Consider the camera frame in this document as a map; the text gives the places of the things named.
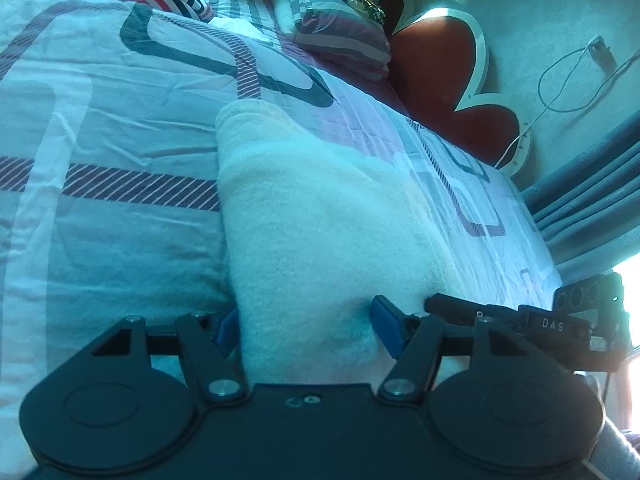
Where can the person's right forearm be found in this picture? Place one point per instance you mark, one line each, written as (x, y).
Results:
(617, 452)

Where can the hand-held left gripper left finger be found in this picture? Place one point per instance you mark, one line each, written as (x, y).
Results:
(227, 332)

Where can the red heart-shaped headboard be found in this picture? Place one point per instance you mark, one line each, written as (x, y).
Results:
(450, 80)

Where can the wall charger plug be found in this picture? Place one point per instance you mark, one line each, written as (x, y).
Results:
(599, 49)

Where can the blue-grey curtain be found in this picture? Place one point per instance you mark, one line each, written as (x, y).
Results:
(585, 195)

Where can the striped folded pillow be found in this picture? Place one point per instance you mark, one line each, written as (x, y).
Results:
(340, 30)

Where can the white knit sweater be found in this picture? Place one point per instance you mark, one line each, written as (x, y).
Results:
(320, 240)

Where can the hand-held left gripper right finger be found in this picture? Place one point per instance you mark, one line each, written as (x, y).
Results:
(387, 327)

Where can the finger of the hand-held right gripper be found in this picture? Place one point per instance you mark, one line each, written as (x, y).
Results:
(465, 307)

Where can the pink and grey patterned quilt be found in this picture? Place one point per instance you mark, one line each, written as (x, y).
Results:
(115, 160)

